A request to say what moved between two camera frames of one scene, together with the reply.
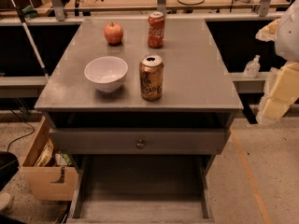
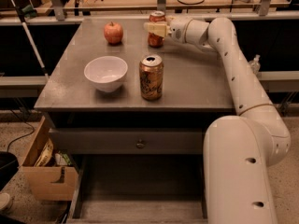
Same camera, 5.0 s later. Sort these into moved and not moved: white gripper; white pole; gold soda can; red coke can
Moved: white gripper
Not moved: red coke can; gold soda can; white pole
